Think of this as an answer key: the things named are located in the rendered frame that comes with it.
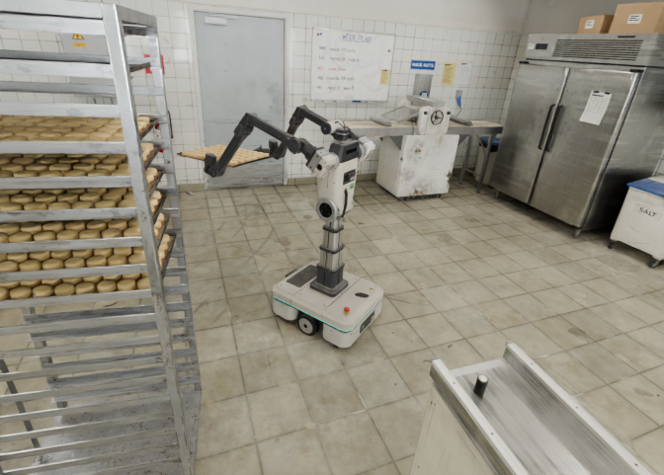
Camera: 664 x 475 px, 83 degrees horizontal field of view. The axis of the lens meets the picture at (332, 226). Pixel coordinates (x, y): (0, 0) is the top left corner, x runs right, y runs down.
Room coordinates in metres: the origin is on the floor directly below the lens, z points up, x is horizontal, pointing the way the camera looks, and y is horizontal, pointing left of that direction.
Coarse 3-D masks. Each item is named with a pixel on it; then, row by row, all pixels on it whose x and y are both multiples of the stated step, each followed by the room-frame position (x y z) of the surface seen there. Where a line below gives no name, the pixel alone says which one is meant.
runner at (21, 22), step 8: (0, 16) 0.88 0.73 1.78; (8, 16) 0.88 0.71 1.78; (16, 16) 0.89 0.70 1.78; (24, 16) 0.89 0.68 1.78; (32, 16) 0.90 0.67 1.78; (40, 16) 0.90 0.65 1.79; (0, 24) 0.88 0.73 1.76; (8, 24) 0.88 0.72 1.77; (16, 24) 0.89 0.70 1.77; (24, 24) 0.89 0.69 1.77; (32, 24) 0.89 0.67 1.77; (40, 24) 0.90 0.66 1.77; (48, 24) 0.90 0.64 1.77; (56, 24) 0.91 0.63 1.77; (64, 24) 0.91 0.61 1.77; (72, 24) 0.91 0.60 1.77; (80, 24) 0.92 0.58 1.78; (88, 24) 0.92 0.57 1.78; (96, 24) 0.93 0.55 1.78; (56, 32) 0.91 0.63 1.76; (64, 32) 0.91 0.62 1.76; (72, 32) 0.91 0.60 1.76; (80, 32) 0.92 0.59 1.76; (88, 32) 0.92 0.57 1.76; (96, 32) 0.93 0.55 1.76; (104, 32) 0.93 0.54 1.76
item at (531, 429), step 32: (480, 384) 0.82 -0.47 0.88; (512, 384) 0.87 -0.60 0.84; (448, 416) 0.76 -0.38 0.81; (512, 416) 0.75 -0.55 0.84; (544, 416) 0.76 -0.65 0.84; (416, 448) 0.85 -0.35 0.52; (448, 448) 0.73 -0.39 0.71; (480, 448) 0.65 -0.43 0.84; (512, 448) 0.65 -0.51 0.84; (544, 448) 0.66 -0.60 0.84; (576, 448) 0.67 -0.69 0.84
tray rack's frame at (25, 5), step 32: (0, 0) 0.86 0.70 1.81; (32, 0) 0.87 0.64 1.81; (64, 0) 0.89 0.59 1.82; (64, 416) 1.15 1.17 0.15; (96, 416) 1.16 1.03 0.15; (128, 416) 1.17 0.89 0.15; (192, 416) 1.20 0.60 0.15; (96, 448) 1.01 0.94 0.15; (128, 448) 1.02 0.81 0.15; (192, 448) 1.04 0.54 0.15
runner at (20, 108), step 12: (0, 108) 0.87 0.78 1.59; (12, 108) 0.87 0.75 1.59; (24, 108) 0.88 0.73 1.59; (36, 108) 0.89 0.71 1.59; (48, 108) 0.89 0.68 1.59; (60, 108) 0.90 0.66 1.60; (72, 108) 0.91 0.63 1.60; (84, 108) 0.91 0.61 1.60; (96, 108) 0.92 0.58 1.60; (108, 108) 0.92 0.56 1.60
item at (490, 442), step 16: (432, 368) 0.88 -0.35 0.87; (448, 384) 0.80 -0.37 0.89; (448, 400) 0.79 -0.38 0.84; (464, 400) 0.74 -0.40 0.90; (464, 416) 0.72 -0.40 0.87; (480, 416) 0.70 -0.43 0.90; (480, 432) 0.66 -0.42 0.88; (496, 448) 0.61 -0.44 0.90; (496, 464) 0.60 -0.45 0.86; (512, 464) 0.57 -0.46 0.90
